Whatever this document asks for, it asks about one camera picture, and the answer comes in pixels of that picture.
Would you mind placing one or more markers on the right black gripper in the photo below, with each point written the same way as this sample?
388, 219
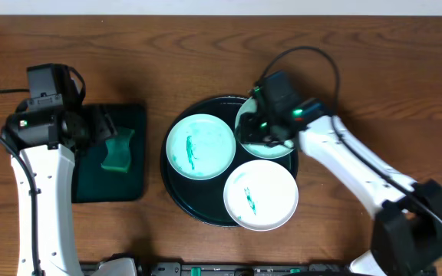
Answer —
249, 122

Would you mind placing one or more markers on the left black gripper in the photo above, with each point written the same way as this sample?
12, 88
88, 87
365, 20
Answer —
103, 123

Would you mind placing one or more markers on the green sponge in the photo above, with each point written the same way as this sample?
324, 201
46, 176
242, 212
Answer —
119, 157

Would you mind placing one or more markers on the green-stained plate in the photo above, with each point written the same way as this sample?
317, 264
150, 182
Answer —
200, 146

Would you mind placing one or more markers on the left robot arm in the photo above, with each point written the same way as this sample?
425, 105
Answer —
47, 141

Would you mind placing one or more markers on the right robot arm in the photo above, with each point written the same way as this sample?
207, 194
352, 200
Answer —
407, 231

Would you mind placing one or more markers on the black rectangular sponge tray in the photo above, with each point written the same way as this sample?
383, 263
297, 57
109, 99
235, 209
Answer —
91, 183

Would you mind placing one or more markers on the round black serving tray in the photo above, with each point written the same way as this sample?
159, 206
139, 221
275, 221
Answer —
203, 199

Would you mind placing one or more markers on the top right stained plate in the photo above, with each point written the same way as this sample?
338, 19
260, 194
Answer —
262, 151

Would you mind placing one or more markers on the front white stained plate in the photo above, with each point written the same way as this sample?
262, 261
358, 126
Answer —
260, 195

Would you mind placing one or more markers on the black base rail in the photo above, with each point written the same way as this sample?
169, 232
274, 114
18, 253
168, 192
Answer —
177, 269

